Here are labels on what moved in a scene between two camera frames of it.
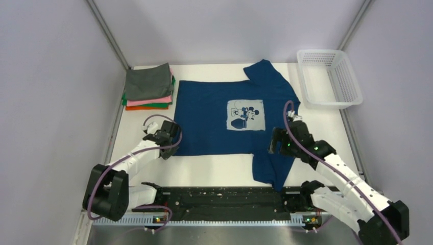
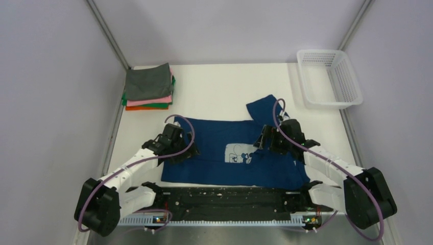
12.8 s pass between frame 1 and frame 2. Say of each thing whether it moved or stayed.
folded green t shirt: stayed
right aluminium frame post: stayed
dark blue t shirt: moved
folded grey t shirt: stayed
